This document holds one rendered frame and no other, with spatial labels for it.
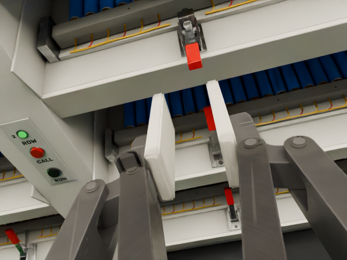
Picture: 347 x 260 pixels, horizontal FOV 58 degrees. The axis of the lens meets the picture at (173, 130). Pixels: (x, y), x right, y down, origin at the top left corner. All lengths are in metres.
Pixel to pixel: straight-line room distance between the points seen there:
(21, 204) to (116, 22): 0.34
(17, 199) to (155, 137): 0.45
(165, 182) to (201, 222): 0.49
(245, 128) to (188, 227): 0.50
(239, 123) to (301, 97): 0.34
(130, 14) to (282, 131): 0.27
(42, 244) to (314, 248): 0.57
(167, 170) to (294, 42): 0.24
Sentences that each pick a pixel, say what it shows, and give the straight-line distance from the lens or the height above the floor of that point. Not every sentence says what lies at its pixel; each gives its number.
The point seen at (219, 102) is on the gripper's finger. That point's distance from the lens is 0.17.
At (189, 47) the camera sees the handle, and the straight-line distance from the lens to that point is 0.30.
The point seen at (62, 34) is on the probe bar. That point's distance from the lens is 0.40.
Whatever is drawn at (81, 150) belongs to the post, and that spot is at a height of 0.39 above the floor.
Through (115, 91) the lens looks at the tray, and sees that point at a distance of 0.37.
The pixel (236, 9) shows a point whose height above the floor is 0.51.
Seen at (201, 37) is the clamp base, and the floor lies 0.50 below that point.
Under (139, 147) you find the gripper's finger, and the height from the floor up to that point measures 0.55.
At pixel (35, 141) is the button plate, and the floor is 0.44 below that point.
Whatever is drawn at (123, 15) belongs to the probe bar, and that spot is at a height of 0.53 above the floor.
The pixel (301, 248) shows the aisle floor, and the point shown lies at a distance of 0.74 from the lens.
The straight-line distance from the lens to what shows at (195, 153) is 0.48.
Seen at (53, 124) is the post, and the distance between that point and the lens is 0.41.
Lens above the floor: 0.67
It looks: 42 degrees down
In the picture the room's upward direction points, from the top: 20 degrees counter-clockwise
